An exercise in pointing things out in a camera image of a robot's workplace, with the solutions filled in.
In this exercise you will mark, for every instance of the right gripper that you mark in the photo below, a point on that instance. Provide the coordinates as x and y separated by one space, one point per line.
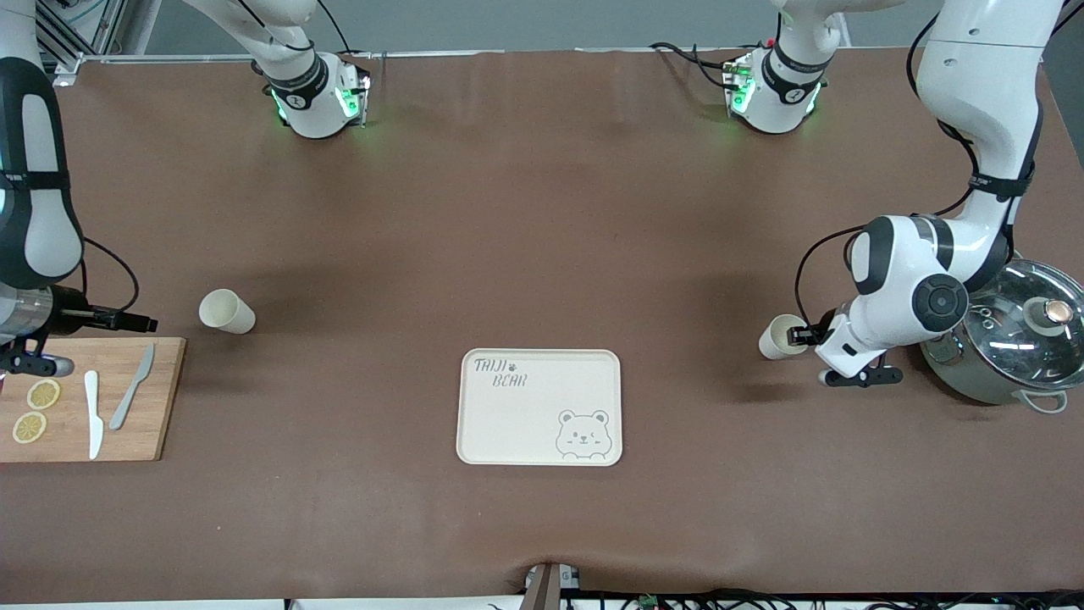
69 315

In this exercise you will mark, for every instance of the white paper-like IKEA cup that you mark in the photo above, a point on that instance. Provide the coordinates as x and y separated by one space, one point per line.
225 310
772 343

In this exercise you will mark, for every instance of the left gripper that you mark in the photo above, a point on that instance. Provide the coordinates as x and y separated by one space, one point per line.
818 331

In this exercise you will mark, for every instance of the sage green electric pot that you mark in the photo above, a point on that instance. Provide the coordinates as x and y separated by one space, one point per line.
974 381

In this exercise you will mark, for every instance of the camera mount post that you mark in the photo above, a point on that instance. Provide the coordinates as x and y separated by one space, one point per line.
546 593

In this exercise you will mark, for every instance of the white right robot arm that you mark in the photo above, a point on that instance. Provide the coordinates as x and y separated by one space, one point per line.
34 169

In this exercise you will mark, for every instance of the grey plastic knife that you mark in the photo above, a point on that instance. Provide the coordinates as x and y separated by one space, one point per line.
127 398

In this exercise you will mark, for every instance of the bamboo cutting board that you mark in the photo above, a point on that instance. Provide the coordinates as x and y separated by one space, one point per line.
72 440

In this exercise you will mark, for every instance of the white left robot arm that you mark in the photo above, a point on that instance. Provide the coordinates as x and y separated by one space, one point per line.
982 76

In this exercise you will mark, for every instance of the white plastic knife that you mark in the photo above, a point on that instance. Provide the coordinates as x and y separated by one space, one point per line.
93 415

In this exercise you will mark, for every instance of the lemon slice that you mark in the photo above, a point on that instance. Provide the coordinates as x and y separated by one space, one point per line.
43 394
29 428

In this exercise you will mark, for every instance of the glass pot lid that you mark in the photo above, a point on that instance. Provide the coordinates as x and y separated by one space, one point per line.
1033 347

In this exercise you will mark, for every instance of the aluminium frame profile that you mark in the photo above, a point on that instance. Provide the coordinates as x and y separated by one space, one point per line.
72 42

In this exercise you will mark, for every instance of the white bear print tray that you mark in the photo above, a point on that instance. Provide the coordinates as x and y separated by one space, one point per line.
533 415

